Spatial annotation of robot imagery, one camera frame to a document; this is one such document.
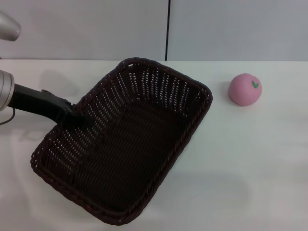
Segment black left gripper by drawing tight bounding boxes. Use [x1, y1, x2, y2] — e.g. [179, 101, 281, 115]
[8, 83, 95, 129]

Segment dark woven plastic basket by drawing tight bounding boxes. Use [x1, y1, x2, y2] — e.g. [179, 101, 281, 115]
[30, 57, 213, 226]

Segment pink toy peach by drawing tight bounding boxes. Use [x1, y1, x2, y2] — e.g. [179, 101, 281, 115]
[228, 73, 263, 107]

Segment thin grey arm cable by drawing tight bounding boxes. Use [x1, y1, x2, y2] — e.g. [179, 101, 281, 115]
[0, 107, 15, 126]

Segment black vertical wall strip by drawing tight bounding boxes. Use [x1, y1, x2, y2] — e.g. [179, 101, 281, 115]
[165, 0, 171, 61]

